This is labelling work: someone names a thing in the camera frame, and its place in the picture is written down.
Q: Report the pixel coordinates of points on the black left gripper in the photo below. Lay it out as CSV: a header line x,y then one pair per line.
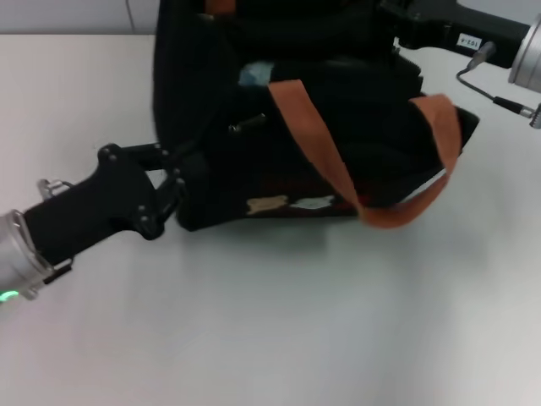
x,y
105,203

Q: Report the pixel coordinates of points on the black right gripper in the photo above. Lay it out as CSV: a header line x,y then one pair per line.
x,y
456,25

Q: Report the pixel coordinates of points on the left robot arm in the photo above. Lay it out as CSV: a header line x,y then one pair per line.
x,y
17,270

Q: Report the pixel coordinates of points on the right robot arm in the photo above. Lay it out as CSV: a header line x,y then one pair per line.
x,y
528,55

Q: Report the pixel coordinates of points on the silver pocket zipper pull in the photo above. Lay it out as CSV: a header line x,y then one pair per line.
x,y
249,122

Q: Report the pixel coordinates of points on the light blue packet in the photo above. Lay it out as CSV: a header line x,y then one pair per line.
x,y
255,74

